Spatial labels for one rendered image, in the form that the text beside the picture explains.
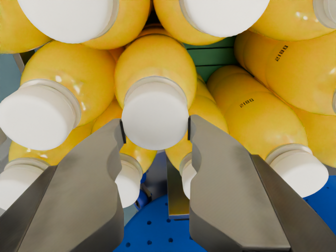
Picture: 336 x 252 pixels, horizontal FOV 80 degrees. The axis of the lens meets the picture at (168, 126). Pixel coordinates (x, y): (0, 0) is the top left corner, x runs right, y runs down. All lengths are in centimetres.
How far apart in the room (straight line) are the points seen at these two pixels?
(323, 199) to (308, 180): 64
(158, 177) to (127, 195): 25
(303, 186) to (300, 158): 3
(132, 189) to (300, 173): 13
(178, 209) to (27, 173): 18
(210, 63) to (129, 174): 23
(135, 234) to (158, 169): 12
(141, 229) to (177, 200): 9
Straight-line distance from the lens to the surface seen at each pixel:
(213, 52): 33
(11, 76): 155
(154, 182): 42
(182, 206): 29
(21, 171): 19
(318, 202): 83
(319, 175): 19
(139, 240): 34
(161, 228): 35
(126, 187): 16
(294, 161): 18
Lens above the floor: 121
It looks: 58 degrees down
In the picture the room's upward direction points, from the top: 176 degrees clockwise
